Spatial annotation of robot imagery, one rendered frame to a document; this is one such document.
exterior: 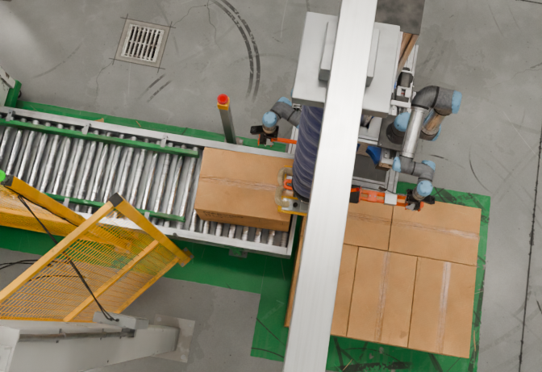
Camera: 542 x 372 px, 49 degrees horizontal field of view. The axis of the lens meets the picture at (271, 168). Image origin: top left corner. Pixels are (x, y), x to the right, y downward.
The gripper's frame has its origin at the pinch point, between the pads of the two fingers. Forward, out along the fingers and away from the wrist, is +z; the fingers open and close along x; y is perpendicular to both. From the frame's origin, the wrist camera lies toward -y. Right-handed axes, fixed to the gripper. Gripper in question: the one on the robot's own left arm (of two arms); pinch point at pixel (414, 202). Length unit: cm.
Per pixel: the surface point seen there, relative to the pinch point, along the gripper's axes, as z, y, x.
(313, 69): -167, 70, 6
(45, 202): -50, 188, 43
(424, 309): 66, -28, 54
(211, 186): 25, 120, 5
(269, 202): 25, 83, 9
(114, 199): -90, 143, 43
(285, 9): 120, 101, -179
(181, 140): 61, 152, -31
